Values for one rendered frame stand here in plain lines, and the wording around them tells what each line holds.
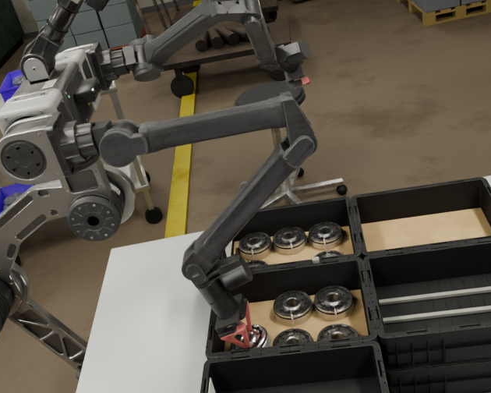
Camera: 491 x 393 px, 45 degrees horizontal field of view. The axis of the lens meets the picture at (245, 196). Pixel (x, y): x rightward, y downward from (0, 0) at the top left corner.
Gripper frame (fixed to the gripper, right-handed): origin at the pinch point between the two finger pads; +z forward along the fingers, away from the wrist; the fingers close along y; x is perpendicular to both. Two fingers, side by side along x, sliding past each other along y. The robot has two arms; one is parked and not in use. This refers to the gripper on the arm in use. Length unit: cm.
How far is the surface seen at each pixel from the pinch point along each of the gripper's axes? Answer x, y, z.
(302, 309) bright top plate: -11.9, 10.5, 6.3
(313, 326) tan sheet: -13.5, 7.2, 10.0
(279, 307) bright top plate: -6.2, 12.2, 4.3
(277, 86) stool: 5, 204, 7
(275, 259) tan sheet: -3.3, 36.7, 5.3
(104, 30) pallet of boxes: 219, 553, -39
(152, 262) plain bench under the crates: 46, 60, 1
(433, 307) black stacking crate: -42.4, 10.3, 19.7
